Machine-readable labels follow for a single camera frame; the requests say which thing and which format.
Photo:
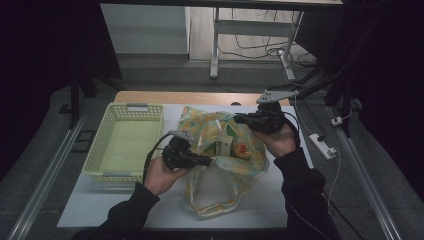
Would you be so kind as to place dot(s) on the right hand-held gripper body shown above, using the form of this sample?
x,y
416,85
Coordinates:
x,y
270,120

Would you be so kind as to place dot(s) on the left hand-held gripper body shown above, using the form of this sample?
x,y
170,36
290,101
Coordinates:
x,y
178,155

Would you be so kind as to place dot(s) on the small green white box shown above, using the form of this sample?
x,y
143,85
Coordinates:
x,y
224,145

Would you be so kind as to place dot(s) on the orange print tote bag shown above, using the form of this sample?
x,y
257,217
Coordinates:
x,y
213,186

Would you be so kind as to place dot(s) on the round tin red label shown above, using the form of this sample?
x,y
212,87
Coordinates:
x,y
242,150

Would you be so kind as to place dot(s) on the pale yellow plastic basket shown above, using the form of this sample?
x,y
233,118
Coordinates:
x,y
125,150

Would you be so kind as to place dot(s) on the person's right hand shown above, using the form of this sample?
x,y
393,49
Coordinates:
x,y
278,143

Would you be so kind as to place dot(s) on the person's left hand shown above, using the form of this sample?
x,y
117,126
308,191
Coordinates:
x,y
161,176

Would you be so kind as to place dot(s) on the white power strip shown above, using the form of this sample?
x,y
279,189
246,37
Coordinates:
x,y
321,146

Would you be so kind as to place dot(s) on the white plug adapter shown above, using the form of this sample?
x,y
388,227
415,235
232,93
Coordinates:
x,y
336,121

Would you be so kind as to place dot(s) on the black metal stand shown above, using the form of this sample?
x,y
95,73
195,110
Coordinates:
x,y
76,100
343,100

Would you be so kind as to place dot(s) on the white table cover sheet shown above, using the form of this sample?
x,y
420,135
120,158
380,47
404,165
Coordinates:
x,y
100,203

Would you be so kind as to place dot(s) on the white cabinet panel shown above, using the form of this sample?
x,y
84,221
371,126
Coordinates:
x,y
146,30

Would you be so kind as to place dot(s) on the white desk frame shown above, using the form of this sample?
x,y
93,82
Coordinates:
x,y
253,28

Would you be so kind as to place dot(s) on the black floor bracket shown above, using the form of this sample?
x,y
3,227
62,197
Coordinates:
x,y
85,140

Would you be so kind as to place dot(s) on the grey metal floor rail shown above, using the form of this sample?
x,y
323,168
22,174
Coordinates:
x,y
46,173
366,180

